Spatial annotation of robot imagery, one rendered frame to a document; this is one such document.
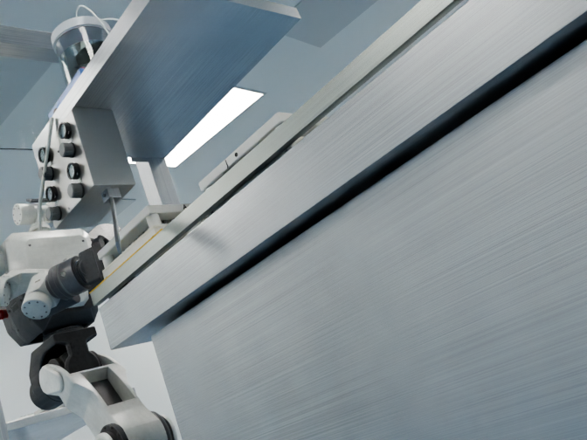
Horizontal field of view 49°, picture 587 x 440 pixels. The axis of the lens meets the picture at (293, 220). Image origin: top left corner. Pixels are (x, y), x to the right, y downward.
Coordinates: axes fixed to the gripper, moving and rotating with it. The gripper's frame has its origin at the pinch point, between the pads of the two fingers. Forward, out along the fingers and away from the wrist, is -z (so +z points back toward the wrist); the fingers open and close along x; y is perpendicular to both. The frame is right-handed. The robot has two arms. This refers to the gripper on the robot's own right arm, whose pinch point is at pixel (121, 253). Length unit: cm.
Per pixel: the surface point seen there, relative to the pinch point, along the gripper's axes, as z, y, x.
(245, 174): -43, 37, 11
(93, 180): -7.4, 17.7, -11.1
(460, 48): -79, 59, 18
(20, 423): 107, -92, 10
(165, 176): -7.9, -24.0, -24.5
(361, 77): -67, 51, 12
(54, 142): 1.7, 12.3, -27.3
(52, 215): 8.0, 10.8, -11.6
